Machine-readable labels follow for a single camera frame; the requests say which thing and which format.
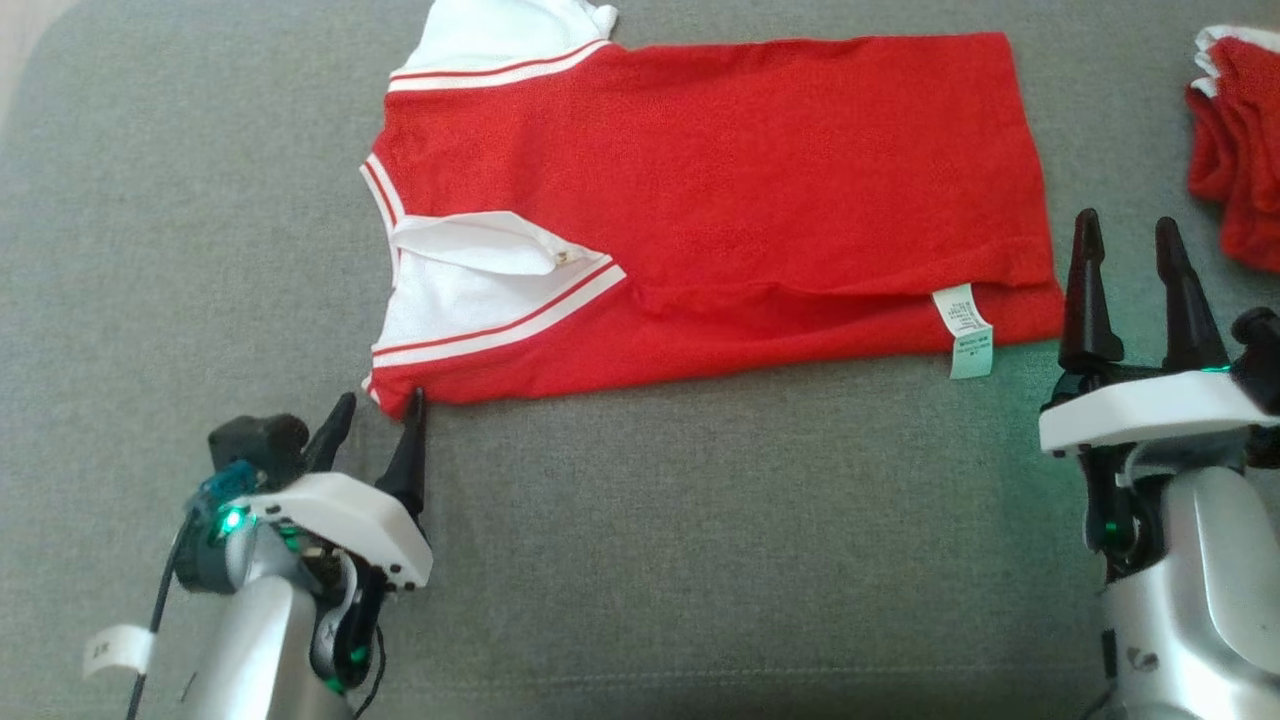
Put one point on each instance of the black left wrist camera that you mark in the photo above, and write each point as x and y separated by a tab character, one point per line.
255	445

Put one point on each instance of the red white striped t-shirt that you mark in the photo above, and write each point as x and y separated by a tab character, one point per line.
720	180

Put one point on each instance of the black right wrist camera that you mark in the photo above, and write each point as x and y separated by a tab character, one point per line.
1262	360

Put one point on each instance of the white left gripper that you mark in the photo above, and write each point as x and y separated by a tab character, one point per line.
345	520

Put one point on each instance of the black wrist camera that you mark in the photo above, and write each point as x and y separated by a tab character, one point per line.
1262	360
255	445

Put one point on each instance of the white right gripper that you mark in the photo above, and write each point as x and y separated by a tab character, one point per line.
1140	410

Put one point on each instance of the red shorts with white trim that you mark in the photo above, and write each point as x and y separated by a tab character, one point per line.
1240	150

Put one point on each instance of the grey fabric ottoman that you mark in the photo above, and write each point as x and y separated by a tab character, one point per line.
640	560

